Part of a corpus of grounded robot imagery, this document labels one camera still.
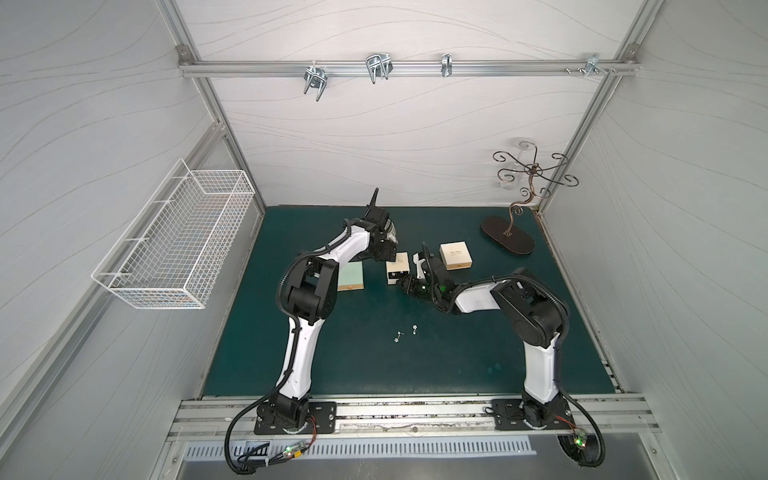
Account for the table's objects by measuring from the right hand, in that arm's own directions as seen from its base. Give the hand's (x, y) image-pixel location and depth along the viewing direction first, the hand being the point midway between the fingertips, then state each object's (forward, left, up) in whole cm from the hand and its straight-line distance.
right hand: (397, 279), depth 97 cm
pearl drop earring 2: (-17, -1, -3) cm, 18 cm away
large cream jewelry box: (+11, -20, 0) cm, 23 cm away
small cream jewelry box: (+4, 0, +1) cm, 4 cm away
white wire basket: (-12, +52, +30) cm, 61 cm away
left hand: (+9, +5, +1) cm, 10 cm away
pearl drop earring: (-15, -6, -2) cm, 16 cm away
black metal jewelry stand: (+24, -38, -2) cm, 45 cm away
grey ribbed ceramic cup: (+17, +3, +4) cm, 18 cm away
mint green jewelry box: (-1, +15, +2) cm, 15 cm away
